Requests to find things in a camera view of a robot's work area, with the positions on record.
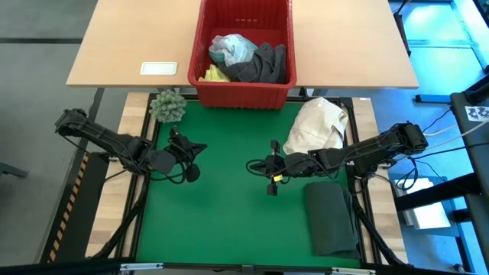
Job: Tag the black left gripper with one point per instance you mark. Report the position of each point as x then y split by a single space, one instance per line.
181 153

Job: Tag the yellow garment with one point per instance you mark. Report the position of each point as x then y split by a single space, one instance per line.
214 74

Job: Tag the black metal beam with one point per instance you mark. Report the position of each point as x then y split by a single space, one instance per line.
439 195

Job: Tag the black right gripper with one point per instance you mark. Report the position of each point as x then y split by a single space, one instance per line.
288 166

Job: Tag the white marker tag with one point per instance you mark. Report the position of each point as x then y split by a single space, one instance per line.
477 114

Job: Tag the grey chair base leg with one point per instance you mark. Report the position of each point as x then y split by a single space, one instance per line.
13 170

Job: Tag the silver metal bracket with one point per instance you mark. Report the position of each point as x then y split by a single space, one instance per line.
141 266
353 271

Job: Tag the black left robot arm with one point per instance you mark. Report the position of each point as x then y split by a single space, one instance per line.
103 137

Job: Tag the green table mat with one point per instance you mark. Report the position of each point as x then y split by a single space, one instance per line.
229 214

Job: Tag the cream white garment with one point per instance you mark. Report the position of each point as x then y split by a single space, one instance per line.
315 126

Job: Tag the black desk foot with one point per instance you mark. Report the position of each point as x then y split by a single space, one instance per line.
401 26

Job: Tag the white box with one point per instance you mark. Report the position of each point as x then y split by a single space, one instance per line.
424 214

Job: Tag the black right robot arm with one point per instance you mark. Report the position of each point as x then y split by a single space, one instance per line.
366 149

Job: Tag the black hazard striped platform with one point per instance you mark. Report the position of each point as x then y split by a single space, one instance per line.
76 214

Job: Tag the red plastic laundry bin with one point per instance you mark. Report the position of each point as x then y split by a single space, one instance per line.
244 97

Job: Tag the black aluminium table frame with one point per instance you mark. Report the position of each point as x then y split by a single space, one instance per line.
95 267

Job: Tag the white rectangular label plate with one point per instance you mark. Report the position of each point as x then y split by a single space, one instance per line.
158 68

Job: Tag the black side table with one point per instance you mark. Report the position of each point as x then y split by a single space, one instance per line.
477 160

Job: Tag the pale green spiky plant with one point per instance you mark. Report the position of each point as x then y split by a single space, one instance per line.
168 106

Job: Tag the light wooden desk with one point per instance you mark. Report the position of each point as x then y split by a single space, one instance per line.
126 38

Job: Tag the dark green polo shirt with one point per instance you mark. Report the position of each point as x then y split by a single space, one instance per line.
330 221

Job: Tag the pale teal white garment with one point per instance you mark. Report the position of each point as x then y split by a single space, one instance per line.
231 47

